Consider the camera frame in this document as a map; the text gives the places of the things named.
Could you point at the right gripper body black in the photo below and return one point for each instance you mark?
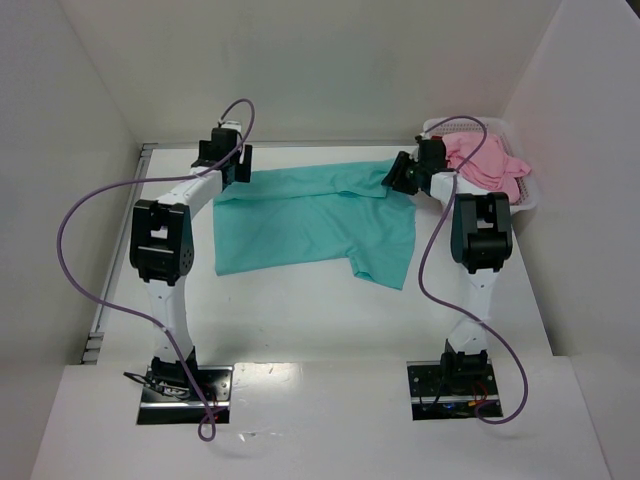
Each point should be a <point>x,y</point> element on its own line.
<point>401,173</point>

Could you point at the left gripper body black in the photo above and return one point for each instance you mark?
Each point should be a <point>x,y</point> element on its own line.
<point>242,163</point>

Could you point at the teal t shirt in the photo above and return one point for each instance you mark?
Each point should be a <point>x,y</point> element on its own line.
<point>317,213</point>

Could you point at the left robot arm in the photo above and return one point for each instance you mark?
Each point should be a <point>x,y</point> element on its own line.
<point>162,249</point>

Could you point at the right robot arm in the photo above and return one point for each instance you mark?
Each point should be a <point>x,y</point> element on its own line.
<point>480,242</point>

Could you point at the pink t shirt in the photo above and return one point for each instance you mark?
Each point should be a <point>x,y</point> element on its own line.
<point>490,168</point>

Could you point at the white plastic basket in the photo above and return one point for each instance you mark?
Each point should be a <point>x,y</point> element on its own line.
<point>528,188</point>

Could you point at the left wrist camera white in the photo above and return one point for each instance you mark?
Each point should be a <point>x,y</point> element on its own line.
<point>230,124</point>

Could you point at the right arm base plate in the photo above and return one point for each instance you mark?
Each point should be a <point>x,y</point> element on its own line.
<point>433,398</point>

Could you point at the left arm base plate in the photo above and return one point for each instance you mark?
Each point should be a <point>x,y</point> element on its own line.
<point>164,404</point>

